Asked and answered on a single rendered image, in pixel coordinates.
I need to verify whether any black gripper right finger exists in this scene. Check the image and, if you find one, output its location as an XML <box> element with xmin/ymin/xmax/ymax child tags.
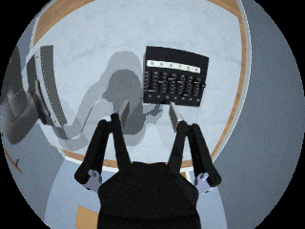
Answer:
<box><xmin>158</xmin><ymin>102</ymin><xmax>222</xmax><ymax>197</ymax></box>

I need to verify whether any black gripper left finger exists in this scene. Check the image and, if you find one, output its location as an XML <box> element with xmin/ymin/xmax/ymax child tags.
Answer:
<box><xmin>74</xmin><ymin>100</ymin><xmax>140</xmax><ymax>196</ymax></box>

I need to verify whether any black lighting desk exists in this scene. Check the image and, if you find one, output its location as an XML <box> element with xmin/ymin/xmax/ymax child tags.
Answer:
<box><xmin>143</xmin><ymin>46</ymin><xmax>210</xmax><ymax>107</ymax></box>

